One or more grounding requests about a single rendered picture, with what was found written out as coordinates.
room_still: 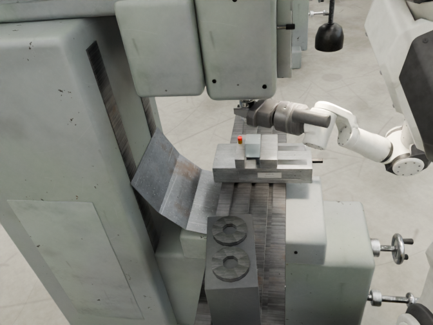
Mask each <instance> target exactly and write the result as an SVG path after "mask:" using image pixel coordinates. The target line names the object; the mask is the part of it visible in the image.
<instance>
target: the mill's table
mask: <svg viewBox="0 0 433 325"><path fill-rule="evenodd" d="M246 134H261V139H262V135H271V134H277V135H278V143H287V133H284V132H279V131H276V130H275V128H274V126H272V127H271V128H265V127H262V126H257V127H253V126H249V125H248V124H247V123H246V122H245V121H242V120H241V118H240V116H238V115H235V121H234V125H233V131H232V135H231V141H230V144H237V141H238V135H246ZM244 214H252V216H253V228H254V236H255V250H256V265H257V269H258V270H257V272H258V287H259V297H260V314H261V325H285V237H286V183H256V182H223V183H222V186H221V190H220V196H219V200H218V206H217V209H216V215H215V217H216V216H226V215H244ZM205 274H206V268H205V271H204V277H203V281H202V287H201V291H200V297H199V300H198V306H197V312H196V316H195V322H194V325H213V323H212V320H211V315H210V311H209V306H208V303H207V297H206V292H205Z"/></svg>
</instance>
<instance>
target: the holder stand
mask: <svg viewBox="0 0 433 325"><path fill-rule="evenodd" d="M257 270H258V269H257V265H256V250H255V236H254V228H253V216H252V214H244V215H226V216H216V217H208V218H207V241H206V274H205V292H206V297H207V303H208V306H209V311H210V315H211V320H212V323H213V325H261V314H260V297H259V287H258V272H257Z"/></svg>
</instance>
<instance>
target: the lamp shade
mask: <svg viewBox="0 0 433 325"><path fill-rule="evenodd" d="M343 41H344V34H343V29H342V26H340V25H339V24H338V23H335V22H333V23H332V24H329V23H328V22H326V23H324V24H322V25H321V26H319V28H318V31H317V33H316V36H315V45H314V47H315V49H317V50H318V51H321V52H336V51H338V50H341V49H342V48H343Z"/></svg>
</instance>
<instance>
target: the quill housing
mask: <svg viewBox="0 0 433 325"><path fill-rule="evenodd" d="M194 4H195V12H196V17H197V26H198V34H199V40H200V49H201V54H202V62H203V67H204V76H205V81H206V90H207V94H208V96H209V97H210V98H211V99H212V100H216V101H225V100H254V99H270V98H272V97H273V96H274V95H275V93H276V88H277V33H276V0H194Z"/></svg>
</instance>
